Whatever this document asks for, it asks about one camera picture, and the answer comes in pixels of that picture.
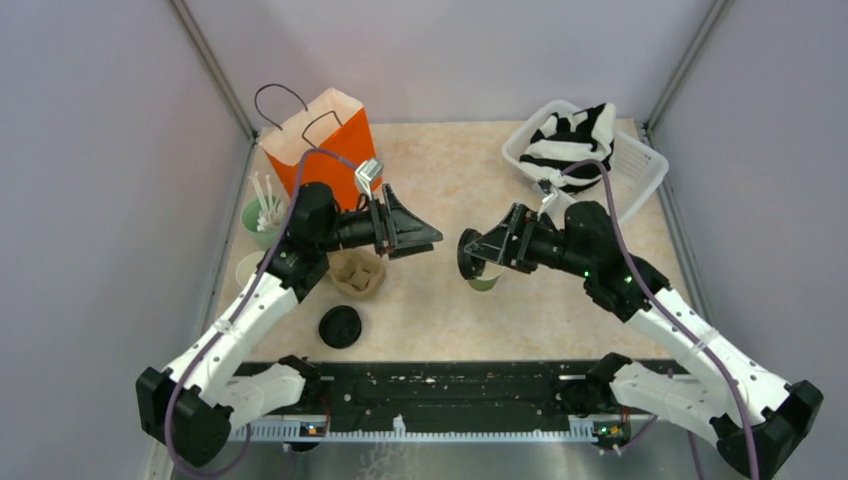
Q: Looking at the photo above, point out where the orange paper bag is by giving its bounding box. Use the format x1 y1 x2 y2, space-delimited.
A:
254 83 376 210

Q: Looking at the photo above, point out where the black and white striped cloth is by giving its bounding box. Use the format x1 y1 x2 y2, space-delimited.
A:
519 103 617 194

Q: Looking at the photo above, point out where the stack of green paper cups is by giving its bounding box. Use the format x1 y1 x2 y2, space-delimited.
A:
234 251 266 289

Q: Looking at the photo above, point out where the black cup lid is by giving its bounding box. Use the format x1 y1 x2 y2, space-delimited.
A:
457 228 486 280

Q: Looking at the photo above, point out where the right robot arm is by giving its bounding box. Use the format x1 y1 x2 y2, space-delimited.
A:
457 201 823 479

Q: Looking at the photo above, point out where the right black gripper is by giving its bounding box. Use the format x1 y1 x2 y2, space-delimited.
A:
464 203 593 278

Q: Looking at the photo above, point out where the white plastic basket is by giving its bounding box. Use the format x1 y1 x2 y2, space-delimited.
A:
501 99 669 225

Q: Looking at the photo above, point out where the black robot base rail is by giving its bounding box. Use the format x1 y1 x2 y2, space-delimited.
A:
272 360 640 434

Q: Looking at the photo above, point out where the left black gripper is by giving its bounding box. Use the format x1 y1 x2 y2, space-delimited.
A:
317 183 443 259

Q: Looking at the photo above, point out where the brown cardboard cup carrier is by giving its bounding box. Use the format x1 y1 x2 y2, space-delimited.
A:
328 249 386 300

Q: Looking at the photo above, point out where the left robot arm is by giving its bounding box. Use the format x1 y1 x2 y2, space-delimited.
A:
135 156 443 479

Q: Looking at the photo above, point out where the white cable duct strip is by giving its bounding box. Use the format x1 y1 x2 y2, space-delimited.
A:
228 415 598 444

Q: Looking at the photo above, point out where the green paper coffee cup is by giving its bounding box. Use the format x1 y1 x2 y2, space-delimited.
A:
468 262 505 292

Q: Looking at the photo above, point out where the green cup with white stirrers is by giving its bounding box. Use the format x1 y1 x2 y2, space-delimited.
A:
240 171 289 250

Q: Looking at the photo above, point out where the stack of black cup lids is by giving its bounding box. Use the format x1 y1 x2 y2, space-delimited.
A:
318 305 363 349

